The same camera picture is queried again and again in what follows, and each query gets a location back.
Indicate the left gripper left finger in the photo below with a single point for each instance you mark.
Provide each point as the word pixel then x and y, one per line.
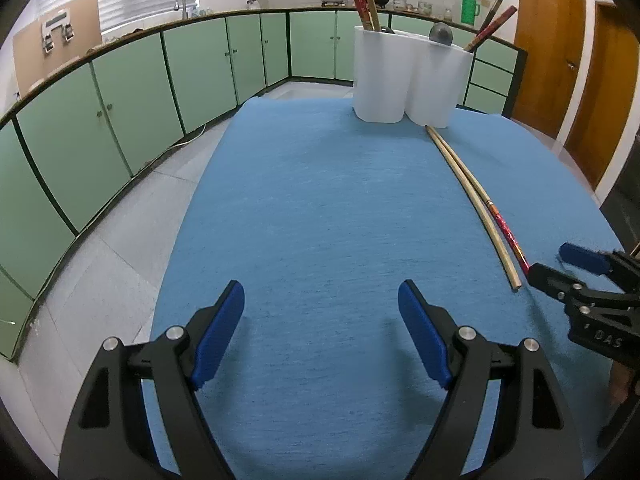
pixel 108 435

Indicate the black chopstick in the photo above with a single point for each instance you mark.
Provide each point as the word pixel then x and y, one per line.
pixel 490 15

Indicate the black oven appliance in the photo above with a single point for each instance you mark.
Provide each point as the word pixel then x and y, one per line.
pixel 621 207

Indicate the steel sink faucet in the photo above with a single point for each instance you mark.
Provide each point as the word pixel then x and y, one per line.
pixel 180 5

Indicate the person's right hand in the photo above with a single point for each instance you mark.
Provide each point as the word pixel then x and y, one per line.
pixel 620 383

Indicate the red patterned chopstick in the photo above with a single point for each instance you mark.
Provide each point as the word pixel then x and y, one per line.
pixel 509 236

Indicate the brown wooden door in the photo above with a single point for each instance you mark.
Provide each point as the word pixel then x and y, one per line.
pixel 552 33
pixel 607 97

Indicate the green lower kitchen cabinets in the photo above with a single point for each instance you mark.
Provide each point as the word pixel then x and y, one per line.
pixel 81 137

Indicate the dark red chopstick right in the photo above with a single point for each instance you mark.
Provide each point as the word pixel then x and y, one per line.
pixel 490 29

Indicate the grey spoon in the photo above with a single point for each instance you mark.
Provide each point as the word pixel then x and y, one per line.
pixel 441 33

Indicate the white utensil holder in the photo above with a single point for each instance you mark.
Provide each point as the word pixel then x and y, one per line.
pixel 406 75

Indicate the blue table mat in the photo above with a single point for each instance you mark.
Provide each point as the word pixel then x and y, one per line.
pixel 321 217

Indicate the light bamboo chopstick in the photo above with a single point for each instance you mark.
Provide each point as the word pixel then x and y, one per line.
pixel 482 212

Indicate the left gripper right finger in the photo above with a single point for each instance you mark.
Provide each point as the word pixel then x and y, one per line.
pixel 533 435

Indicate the bamboo chopstick red end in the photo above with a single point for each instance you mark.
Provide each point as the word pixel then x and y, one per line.
pixel 468 174

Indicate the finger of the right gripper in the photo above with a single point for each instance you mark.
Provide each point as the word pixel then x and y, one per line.
pixel 596 263
pixel 555 284

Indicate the brown cardboard board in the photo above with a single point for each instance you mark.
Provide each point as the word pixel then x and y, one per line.
pixel 60 36

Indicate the green thermos bottle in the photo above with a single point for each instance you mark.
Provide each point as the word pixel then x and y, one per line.
pixel 470 10

